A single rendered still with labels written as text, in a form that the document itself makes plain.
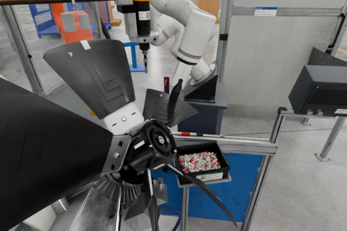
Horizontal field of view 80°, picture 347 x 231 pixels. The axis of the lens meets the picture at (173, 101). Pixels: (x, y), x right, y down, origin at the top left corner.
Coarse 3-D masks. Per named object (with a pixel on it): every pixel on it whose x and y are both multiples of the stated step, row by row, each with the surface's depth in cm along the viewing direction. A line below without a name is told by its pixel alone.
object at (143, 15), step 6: (138, 6) 44; (144, 6) 44; (138, 12) 44; (144, 12) 44; (138, 18) 45; (144, 18) 45; (138, 24) 46; (144, 24) 46; (138, 30) 47; (144, 30) 46; (144, 48) 49
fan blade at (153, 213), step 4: (152, 196) 43; (152, 200) 42; (156, 200) 44; (152, 204) 42; (156, 204) 43; (148, 208) 50; (152, 208) 43; (156, 208) 42; (152, 212) 44; (156, 212) 42; (152, 216) 45; (156, 216) 41; (152, 220) 46; (156, 220) 40; (152, 224) 46; (156, 224) 39; (152, 228) 47; (156, 228) 38
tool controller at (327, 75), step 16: (304, 80) 85; (320, 80) 79; (336, 80) 79; (288, 96) 99; (304, 96) 85; (320, 96) 83; (336, 96) 82; (304, 112) 91; (320, 112) 87; (336, 112) 89
